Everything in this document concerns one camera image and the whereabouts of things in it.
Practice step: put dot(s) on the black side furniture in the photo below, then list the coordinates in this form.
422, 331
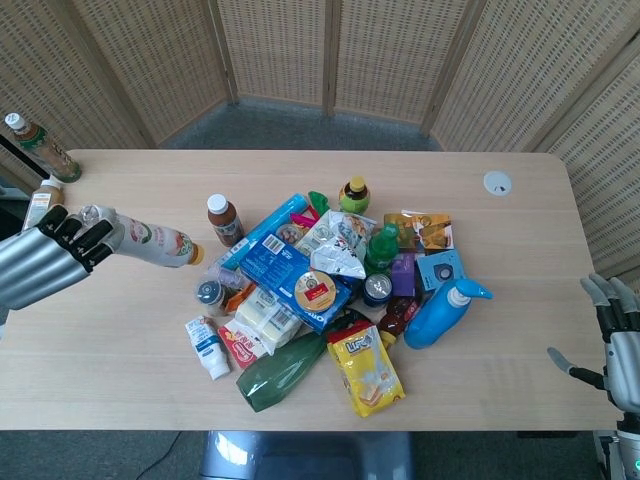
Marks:
10, 200

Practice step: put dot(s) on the white crumpled snack bag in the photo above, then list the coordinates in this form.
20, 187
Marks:
337, 250

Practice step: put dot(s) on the brown juice bottle orange label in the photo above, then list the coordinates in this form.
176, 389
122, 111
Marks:
42, 200

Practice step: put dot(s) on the tea bottle green label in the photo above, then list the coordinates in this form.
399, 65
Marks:
45, 150

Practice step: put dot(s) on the dark blue drink can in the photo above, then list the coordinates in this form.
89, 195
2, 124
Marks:
378, 290

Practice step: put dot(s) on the woven folding screen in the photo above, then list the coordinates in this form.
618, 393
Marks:
320, 55

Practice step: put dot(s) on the clear jar grey lid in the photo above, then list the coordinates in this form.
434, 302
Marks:
209, 292

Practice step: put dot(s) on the light blue roll package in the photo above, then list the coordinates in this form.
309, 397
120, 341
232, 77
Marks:
265, 227

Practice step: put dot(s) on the white cheese pack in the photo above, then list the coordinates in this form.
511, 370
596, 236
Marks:
265, 320

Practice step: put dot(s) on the purple box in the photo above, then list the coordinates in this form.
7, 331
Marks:
404, 272

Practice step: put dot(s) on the green soda bottle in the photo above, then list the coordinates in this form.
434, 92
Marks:
381, 250

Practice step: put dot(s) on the round gold red tin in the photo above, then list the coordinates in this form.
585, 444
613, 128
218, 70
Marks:
315, 294

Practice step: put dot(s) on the dark red sauce bottle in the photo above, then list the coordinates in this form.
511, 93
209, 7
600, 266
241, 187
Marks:
397, 315

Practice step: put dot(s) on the gold orange snack packet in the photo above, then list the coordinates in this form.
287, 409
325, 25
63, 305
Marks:
422, 231

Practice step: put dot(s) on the purple small packet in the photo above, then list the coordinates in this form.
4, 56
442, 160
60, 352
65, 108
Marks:
231, 276

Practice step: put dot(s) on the white blue squeeze tube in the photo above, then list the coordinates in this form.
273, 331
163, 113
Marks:
207, 345

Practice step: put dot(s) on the yellow wafer bag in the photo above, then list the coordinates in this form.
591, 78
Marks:
365, 370

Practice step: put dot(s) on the orange small packet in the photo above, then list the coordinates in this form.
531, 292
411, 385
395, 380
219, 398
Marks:
236, 301

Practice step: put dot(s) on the light blue small box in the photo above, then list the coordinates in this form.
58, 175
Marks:
440, 270

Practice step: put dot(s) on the white milk tea bottle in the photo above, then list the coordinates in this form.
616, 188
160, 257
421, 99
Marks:
160, 242

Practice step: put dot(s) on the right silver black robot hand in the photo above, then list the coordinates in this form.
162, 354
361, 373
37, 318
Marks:
620, 350

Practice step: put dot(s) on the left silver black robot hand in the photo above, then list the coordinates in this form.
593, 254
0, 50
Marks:
40, 265

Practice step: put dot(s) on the pink small packet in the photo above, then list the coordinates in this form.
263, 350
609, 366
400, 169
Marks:
300, 220

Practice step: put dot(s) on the red white snack packet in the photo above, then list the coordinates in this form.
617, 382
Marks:
242, 346

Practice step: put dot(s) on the green plastic wrapper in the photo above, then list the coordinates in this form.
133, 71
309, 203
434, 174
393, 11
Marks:
317, 201

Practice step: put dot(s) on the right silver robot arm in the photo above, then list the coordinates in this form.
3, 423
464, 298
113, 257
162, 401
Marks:
629, 447

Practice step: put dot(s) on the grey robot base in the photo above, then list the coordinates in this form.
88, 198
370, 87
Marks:
305, 455

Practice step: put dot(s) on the brown drink bottle white cap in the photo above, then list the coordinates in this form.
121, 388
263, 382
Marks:
225, 222

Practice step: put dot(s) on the blue dolphin pump bottle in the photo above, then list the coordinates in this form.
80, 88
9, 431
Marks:
440, 315

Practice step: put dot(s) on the green label bottle yellow cap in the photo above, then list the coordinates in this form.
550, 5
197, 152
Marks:
355, 197

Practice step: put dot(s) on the blue cookie box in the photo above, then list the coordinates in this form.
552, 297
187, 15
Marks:
280, 275

